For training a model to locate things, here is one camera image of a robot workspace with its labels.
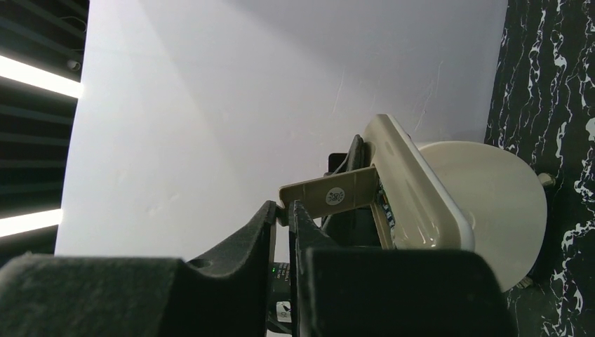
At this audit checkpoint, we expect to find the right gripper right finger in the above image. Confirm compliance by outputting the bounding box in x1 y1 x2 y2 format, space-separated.
288 201 516 336

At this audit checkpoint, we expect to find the white remote control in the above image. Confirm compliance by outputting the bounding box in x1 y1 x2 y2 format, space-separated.
362 114 475 251

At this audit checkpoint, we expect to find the white cylindrical bin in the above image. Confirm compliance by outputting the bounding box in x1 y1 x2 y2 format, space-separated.
420 141 548 292

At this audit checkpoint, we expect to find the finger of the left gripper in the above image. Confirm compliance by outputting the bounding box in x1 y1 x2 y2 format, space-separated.
321 134 381 247

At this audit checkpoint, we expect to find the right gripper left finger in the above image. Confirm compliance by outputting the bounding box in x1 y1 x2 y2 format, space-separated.
1 201 277 336

